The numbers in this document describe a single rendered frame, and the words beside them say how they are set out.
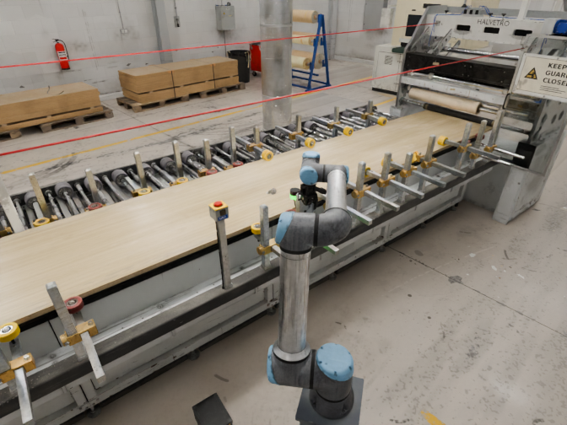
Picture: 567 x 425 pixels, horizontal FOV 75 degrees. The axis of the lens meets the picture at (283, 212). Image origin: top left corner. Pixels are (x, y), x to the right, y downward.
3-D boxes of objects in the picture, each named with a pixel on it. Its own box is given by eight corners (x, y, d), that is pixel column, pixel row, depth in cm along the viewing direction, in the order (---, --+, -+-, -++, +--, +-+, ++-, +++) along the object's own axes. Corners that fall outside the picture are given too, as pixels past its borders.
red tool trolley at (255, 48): (281, 74, 1004) (281, 41, 961) (262, 78, 954) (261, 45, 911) (268, 72, 1030) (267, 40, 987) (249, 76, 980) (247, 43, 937)
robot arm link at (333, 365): (351, 403, 146) (356, 376, 137) (308, 397, 148) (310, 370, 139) (350, 369, 159) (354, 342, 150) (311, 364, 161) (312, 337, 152)
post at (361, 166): (358, 225, 255) (366, 162, 230) (354, 227, 254) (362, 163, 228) (354, 223, 258) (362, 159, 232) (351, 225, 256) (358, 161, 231)
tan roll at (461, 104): (535, 126, 340) (540, 113, 333) (529, 129, 334) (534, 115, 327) (406, 94, 437) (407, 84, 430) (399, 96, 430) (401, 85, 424)
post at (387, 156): (381, 213, 268) (391, 152, 243) (379, 215, 267) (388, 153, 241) (378, 212, 271) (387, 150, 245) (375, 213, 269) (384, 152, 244)
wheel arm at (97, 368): (107, 380, 143) (105, 373, 141) (98, 384, 141) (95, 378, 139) (81, 312, 172) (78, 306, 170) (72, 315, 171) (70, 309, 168)
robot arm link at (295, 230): (308, 397, 146) (319, 222, 120) (265, 392, 148) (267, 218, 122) (310, 369, 160) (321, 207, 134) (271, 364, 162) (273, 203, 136)
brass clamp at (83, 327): (99, 334, 162) (95, 325, 159) (65, 350, 155) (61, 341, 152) (95, 325, 166) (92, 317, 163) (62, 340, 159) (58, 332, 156)
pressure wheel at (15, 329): (5, 344, 159) (-6, 325, 153) (26, 336, 163) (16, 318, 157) (5, 357, 153) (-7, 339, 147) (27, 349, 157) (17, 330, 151)
